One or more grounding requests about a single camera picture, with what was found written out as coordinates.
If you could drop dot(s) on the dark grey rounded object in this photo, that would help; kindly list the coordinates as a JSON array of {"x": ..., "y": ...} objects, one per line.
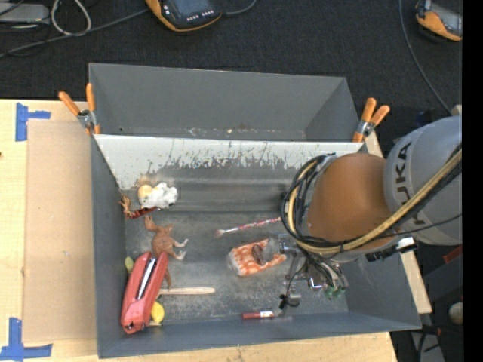
[{"x": 270, "y": 250}]

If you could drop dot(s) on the small brown striped object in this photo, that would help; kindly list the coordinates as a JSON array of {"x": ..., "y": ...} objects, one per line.
[{"x": 259, "y": 255}]

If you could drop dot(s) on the orange and white checkered packet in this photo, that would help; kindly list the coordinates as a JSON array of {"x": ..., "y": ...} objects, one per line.
[{"x": 245, "y": 262}]

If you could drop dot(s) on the red marker pen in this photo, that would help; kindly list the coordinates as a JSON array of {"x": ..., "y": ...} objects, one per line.
[{"x": 258, "y": 315}]

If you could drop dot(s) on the pink striped brush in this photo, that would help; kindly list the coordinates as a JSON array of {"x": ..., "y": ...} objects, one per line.
[{"x": 249, "y": 226}]

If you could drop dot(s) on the pale wooden stick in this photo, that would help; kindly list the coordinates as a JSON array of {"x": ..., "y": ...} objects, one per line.
[{"x": 188, "y": 290}]

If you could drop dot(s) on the brown toy animal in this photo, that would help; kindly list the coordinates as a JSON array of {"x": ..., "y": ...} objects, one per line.
[{"x": 162, "y": 240}]

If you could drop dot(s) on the yellow toy fruit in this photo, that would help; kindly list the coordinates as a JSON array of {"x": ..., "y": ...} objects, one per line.
[{"x": 157, "y": 312}]

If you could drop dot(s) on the white plush toy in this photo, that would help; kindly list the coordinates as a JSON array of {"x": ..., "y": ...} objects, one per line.
[{"x": 162, "y": 195}]

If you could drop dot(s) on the red stapler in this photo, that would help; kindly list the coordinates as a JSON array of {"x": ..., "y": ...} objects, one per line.
[{"x": 141, "y": 292}]

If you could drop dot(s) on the yellow-green toy fruit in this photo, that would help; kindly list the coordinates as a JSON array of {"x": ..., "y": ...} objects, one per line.
[{"x": 129, "y": 264}]

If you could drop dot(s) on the cream ball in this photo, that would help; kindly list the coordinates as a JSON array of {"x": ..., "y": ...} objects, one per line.
[{"x": 145, "y": 192}]

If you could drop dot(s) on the brown toy lizard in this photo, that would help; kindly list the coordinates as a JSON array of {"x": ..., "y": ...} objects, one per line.
[{"x": 130, "y": 212}]

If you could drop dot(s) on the grey metal bin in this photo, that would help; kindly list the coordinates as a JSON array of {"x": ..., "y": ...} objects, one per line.
[{"x": 211, "y": 104}]

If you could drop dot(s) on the brown cardboard board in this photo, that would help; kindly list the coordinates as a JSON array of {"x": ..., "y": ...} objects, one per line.
[{"x": 56, "y": 221}]

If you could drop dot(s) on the black cylinder on white bracket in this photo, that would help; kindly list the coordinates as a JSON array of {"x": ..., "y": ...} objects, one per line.
[{"x": 291, "y": 299}]

